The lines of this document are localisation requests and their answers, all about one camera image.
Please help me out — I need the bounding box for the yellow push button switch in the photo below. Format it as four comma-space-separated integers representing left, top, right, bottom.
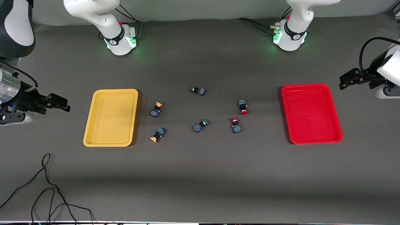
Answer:
150, 102, 163, 118
150, 127, 166, 143

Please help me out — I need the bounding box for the red push button switch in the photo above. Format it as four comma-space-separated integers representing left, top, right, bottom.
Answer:
237, 99, 249, 115
230, 117, 243, 134

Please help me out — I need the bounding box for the red plastic tray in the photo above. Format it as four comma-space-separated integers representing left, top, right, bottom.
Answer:
281, 83, 343, 145

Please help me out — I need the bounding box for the yellow plastic tray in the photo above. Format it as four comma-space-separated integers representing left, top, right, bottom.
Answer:
83, 89, 139, 147

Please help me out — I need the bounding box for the dark grey table mat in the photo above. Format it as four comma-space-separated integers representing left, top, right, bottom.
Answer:
0, 11, 400, 224

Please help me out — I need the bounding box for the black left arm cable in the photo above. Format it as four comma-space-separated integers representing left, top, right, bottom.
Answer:
359, 37, 400, 73

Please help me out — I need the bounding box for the black loose cable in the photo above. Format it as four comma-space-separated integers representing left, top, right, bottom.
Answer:
0, 153, 94, 225

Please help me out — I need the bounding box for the black base cable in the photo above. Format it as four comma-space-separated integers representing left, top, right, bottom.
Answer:
113, 4, 143, 40
236, 17, 282, 36

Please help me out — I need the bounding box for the green push button switch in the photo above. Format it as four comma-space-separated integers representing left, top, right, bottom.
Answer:
189, 85, 206, 96
192, 119, 209, 133

